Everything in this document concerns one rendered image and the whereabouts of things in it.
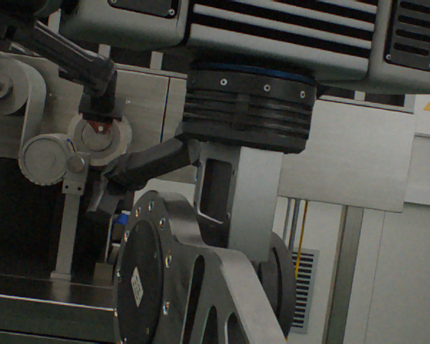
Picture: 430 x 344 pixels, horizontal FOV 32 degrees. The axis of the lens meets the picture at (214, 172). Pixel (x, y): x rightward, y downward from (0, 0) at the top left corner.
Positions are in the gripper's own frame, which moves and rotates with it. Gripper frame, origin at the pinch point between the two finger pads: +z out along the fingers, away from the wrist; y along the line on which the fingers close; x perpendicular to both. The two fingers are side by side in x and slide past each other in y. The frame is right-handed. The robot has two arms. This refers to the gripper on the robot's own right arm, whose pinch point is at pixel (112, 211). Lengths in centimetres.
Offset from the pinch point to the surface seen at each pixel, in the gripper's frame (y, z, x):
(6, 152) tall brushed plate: -33.9, 21.9, 23.1
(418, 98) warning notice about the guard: 162, 196, 185
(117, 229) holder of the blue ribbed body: 2.0, 1.0, -4.4
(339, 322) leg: 74, 56, -4
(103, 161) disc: -3.7, -8.2, 9.2
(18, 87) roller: -26.5, -15.0, 22.8
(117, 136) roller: -1.0, -12.0, 14.7
